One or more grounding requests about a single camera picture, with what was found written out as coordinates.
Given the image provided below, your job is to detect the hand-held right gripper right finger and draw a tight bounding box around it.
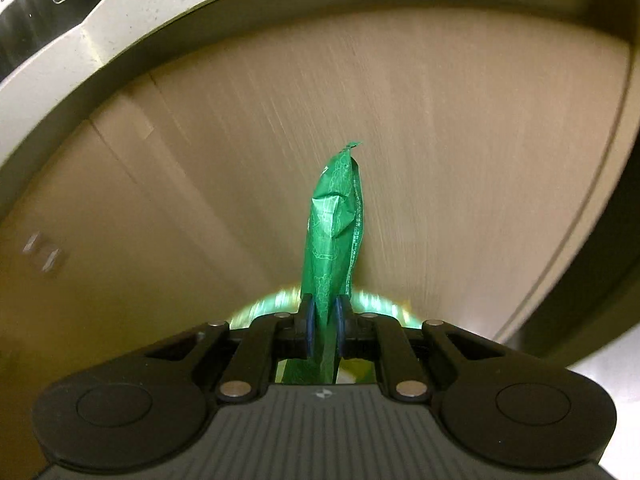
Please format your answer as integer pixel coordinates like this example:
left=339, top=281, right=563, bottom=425
left=335, top=294, right=501, bottom=403

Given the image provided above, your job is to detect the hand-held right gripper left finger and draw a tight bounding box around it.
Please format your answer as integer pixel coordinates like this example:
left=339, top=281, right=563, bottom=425
left=144, top=294, right=317, bottom=402

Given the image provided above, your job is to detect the green wrapper with gold print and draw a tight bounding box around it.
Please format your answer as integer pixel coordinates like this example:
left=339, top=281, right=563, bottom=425
left=281, top=139, right=366, bottom=387

